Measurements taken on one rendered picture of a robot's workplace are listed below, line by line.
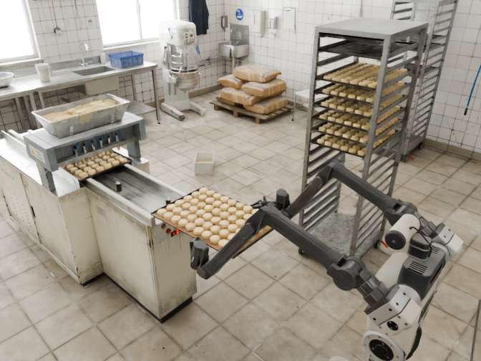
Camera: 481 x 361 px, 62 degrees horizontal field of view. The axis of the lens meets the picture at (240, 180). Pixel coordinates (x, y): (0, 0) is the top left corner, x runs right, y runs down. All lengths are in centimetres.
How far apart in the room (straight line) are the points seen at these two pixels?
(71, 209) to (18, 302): 87
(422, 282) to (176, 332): 184
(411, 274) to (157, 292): 169
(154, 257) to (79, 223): 70
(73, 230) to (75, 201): 22
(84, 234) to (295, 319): 160
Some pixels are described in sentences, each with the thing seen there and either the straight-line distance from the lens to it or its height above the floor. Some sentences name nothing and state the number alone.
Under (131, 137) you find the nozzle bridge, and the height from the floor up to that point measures 105.
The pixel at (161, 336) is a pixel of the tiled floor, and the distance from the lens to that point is 289.
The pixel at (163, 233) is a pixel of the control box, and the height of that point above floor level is 76.
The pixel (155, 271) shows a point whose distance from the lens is 259.
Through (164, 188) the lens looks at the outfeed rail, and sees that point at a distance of 265.
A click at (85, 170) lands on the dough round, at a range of 294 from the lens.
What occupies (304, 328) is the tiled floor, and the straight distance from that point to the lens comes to 291.
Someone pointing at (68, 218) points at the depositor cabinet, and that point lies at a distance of 293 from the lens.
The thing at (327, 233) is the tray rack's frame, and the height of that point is 15.
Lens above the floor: 218
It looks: 29 degrees down
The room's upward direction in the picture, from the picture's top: straight up
